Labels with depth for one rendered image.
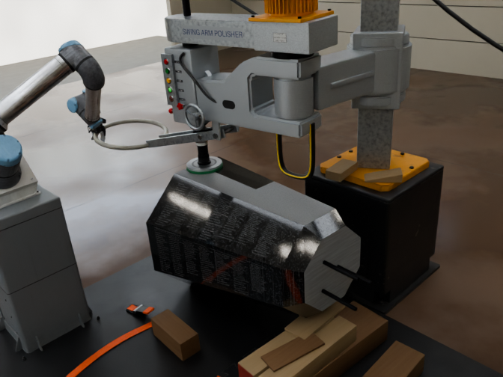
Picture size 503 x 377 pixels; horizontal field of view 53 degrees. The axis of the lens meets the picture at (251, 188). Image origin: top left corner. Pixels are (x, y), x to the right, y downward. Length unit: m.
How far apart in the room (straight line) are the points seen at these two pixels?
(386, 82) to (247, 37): 0.81
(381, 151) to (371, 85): 0.42
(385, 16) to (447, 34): 5.89
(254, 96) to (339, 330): 1.24
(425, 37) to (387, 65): 6.07
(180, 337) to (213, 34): 1.59
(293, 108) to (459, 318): 1.59
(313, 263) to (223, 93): 0.97
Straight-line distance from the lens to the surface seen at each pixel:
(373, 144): 3.01
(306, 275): 2.38
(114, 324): 3.26
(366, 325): 2.86
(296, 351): 2.54
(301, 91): 2.41
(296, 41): 2.29
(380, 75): 2.81
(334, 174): 2.89
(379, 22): 2.84
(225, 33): 2.54
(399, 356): 2.75
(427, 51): 8.88
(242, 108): 2.59
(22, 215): 2.88
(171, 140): 3.11
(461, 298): 3.39
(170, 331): 2.92
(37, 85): 2.84
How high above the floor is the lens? 2.01
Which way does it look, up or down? 26 degrees down
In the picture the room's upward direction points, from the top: 4 degrees counter-clockwise
